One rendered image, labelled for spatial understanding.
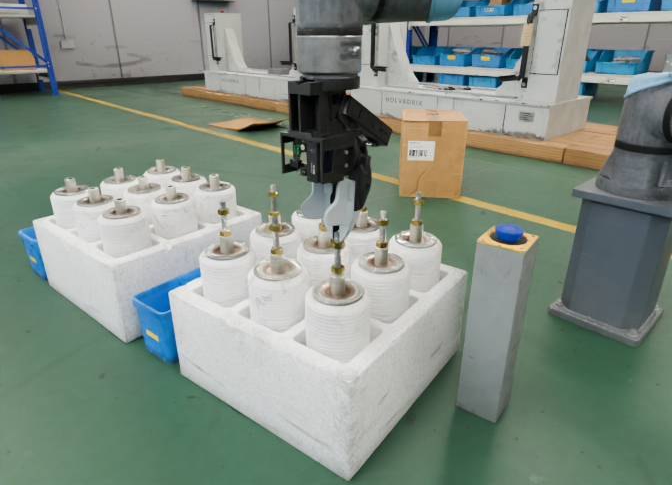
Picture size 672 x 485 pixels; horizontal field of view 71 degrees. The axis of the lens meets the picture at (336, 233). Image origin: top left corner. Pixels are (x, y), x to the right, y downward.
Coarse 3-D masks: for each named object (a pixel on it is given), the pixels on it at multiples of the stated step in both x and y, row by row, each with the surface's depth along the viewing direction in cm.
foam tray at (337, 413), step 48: (192, 288) 83; (432, 288) 83; (192, 336) 81; (240, 336) 72; (288, 336) 70; (384, 336) 70; (432, 336) 81; (240, 384) 77; (288, 384) 68; (336, 384) 62; (384, 384) 69; (288, 432) 72; (336, 432) 65; (384, 432) 74
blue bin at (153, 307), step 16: (192, 272) 102; (160, 288) 96; (144, 304) 89; (160, 304) 97; (144, 320) 92; (160, 320) 87; (144, 336) 94; (160, 336) 89; (160, 352) 92; (176, 352) 91
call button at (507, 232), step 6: (498, 228) 69; (504, 228) 69; (510, 228) 69; (516, 228) 69; (498, 234) 69; (504, 234) 68; (510, 234) 67; (516, 234) 67; (522, 234) 68; (504, 240) 68; (510, 240) 68; (516, 240) 68
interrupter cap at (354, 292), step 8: (328, 280) 70; (352, 280) 70; (312, 288) 68; (320, 288) 68; (328, 288) 68; (352, 288) 68; (360, 288) 68; (312, 296) 66; (320, 296) 66; (328, 296) 66; (336, 296) 66; (344, 296) 66; (352, 296) 66; (360, 296) 66; (328, 304) 64; (336, 304) 64; (344, 304) 64
